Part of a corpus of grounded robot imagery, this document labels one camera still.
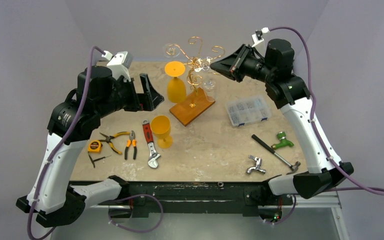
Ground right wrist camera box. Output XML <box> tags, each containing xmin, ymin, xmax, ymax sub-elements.
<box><xmin>251</xmin><ymin>27</ymin><xmax>270</xmax><ymax>57</ymax></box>

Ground clear plastic screw box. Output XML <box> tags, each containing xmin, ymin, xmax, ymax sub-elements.
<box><xmin>225</xmin><ymin>95</ymin><xmax>272</xmax><ymax>127</ymax></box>

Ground wooden rack base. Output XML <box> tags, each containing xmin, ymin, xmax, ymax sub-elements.
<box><xmin>169</xmin><ymin>87</ymin><xmax>216</xmax><ymax>127</ymax></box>

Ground green faucet valve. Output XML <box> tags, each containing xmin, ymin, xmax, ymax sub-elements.
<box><xmin>271</xmin><ymin>131</ymin><xmax>294</xmax><ymax>150</ymax></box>

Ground clear wine glass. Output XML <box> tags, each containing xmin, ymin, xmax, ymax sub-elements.
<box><xmin>194</xmin><ymin>57</ymin><xmax>217</xmax><ymax>102</ymax></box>
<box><xmin>162</xmin><ymin>43</ymin><xmax>181</xmax><ymax>59</ymax></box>

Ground red adjustable wrench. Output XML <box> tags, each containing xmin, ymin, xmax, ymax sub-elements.
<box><xmin>142</xmin><ymin>119</ymin><xmax>161</xmax><ymax>169</ymax></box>

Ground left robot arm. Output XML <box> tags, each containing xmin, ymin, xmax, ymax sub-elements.
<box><xmin>16</xmin><ymin>66</ymin><xmax>164</xmax><ymax>228</ymax></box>

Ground gold wire wine glass rack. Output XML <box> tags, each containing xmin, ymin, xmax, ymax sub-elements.
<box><xmin>164</xmin><ymin>36</ymin><xmax>226</xmax><ymax>92</ymax></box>

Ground purple loop cable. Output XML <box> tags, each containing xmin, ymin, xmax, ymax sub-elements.
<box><xmin>108</xmin><ymin>193</ymin><xmax>165</xmax><ymax>234</ymax></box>

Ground yellow tape measure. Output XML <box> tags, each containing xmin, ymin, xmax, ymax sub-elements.
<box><xmin>87</xmin><ymin>140</ymin><xmax>103</xmax><ymax>154</ymax></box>

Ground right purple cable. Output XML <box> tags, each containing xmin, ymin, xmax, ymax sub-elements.
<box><xmin>268</xmin><ymin>26</ymin><xmax>384</xmax><ymax>197</ymax></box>

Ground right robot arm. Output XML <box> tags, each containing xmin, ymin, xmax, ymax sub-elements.
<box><xmin>210</xmin><ymin>38</ymin><xmax>354</xmax><ymax>204</ymax></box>

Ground chrome faucet tap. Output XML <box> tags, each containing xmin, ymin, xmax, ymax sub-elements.
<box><xmin>246</xmin><ymin>155</ymin><xmax>267</xmax><ymax>174</ymax></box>

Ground small black hex key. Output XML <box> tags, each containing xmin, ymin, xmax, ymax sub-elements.
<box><xmin>87</xmin><ymin>153</ymin><xmax>110</xmax><ymax>168</ymax></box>

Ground black handled hammer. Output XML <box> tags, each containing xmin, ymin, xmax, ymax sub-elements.
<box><xmin>251</xmin><ymin>134</ymin><xmax>301</xmax><ymax>175</ymax></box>

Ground yellow wine glass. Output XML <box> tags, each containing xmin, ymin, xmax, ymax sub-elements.
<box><xmin>150</xmin><ymin>115</ymin><xmax>173</xmax><ymax>149</ymax></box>
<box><xmin>164</xmin><ymin>61</ymin><xmax>186</xmax><ymax>104</ymax></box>

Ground yellow long nose pliers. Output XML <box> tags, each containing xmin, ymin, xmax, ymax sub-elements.
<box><xmin>99</xmin><ymin>131</ymin><xmax>130</xmax><ymax>155</ymax></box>

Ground black table front rail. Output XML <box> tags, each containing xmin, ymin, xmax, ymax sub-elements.
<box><xmin>98</xmin><ymin>181</ymin><xmax>294</xmax><ymax>218</ymax></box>

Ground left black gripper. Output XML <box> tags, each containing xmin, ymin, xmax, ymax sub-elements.
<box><xmin>96</xmin><ymin>72</ymin><xmax>163</xmax><ymax>118</ymax></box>

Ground orange black pliers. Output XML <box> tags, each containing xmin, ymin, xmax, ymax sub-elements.
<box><xmin>124</xmin><ymin>130</ymin><xmax>137</xmax><ymax>160</ymax></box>

